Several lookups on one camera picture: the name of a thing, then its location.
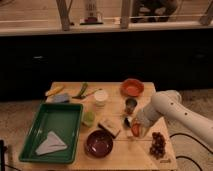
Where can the light green small cup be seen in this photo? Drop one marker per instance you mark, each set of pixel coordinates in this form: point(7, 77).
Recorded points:
point(88, 118)

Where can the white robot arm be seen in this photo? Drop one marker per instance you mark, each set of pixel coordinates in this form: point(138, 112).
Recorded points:
point(169, 104)

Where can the wooden handled utensil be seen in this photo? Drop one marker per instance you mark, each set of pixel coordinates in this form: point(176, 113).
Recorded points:
point(88, 94)

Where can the green plastic tray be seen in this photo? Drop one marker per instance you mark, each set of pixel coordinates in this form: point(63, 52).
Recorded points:
point(62, 118)

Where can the bunch of dark grapes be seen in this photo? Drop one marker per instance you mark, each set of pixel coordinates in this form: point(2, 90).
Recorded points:
point(157, 148)

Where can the green pepper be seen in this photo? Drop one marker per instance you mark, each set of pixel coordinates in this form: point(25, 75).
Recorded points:
point(81, 92)

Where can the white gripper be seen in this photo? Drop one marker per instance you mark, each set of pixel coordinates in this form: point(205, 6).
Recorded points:
point(146, 117)

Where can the yellow corn cob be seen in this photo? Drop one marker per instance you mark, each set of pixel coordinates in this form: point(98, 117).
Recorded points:
point(54, 91)

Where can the blue grey sponge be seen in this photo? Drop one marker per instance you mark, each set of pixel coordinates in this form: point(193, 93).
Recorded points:
point(61, 98)

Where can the orange bowl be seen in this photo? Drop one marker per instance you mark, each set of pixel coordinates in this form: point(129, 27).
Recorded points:
point(132, 87)

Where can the red white object on shelf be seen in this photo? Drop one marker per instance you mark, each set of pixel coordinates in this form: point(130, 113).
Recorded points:
point(91, 14)

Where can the brown sponge block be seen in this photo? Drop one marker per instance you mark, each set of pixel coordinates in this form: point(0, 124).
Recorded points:
point(109, 126)

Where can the white handled brush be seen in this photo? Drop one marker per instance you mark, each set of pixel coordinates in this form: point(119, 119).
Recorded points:
point(128, 121)

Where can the grey folded cloth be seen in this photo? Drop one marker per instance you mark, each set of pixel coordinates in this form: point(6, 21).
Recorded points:
point(51, 144)

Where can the white paper cup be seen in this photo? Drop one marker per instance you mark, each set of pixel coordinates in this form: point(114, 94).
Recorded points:
point(100, 97)

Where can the dark purple bowl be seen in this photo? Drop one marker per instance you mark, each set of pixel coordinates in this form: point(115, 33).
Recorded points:
point(99, 144)

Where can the metal cup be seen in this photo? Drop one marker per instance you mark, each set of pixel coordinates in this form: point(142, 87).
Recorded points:
point(130, 103)

